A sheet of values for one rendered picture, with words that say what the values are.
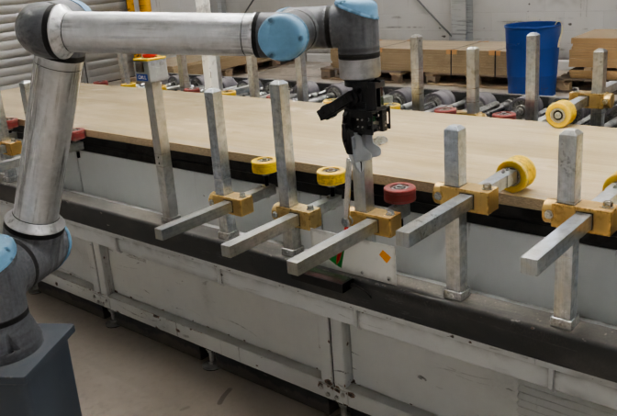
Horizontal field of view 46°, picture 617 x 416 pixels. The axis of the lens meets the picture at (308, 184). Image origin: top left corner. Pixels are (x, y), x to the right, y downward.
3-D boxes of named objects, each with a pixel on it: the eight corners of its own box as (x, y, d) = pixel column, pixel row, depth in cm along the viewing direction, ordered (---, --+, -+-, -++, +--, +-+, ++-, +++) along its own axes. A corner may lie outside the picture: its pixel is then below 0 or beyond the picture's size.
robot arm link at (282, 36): (-15, 5, 151) (303, 7, 137) (20, 1, 163) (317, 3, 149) (-7, 61, 155) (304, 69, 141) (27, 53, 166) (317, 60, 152)
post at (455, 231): (460, 331, 167) (457, 127, 153) (446, 327, 169) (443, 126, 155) (467, 325, 170) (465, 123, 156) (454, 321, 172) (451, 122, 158)
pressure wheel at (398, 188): (406, 236, 179) (404, 191, 176) (378, 230, 184) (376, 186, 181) (422, 226, 185) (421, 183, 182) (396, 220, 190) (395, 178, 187)
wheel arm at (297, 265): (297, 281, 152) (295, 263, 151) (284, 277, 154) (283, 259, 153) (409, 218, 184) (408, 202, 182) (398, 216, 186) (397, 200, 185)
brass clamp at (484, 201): (487, 217, 153) (487, 194, 151) (431, 207, 161) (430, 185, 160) (499, 208, 157) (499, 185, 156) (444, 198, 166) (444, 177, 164)
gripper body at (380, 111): (372, 139, 156) (369, 83, 152) (340, 135, 161) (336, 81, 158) (391, 130, 161) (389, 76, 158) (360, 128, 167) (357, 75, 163)
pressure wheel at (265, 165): (282, 197, 216) (279, 160, 212) (255, 200, 215) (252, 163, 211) (279, 189, 223) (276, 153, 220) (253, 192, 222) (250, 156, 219)
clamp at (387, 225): (390, 238, 172) (389, 218, 171) (344, 229, 181) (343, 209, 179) (403, 230, 176) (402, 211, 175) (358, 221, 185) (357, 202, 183)
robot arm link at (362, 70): (330, 60, 157) (356, 53, 163) (331, 82, 158) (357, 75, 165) (364, 61, 151) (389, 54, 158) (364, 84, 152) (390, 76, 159)
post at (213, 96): (229, 252, 213) (211, 89, 199) (221, 250, 215) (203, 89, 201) (239, 248, 216) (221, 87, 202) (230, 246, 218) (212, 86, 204)
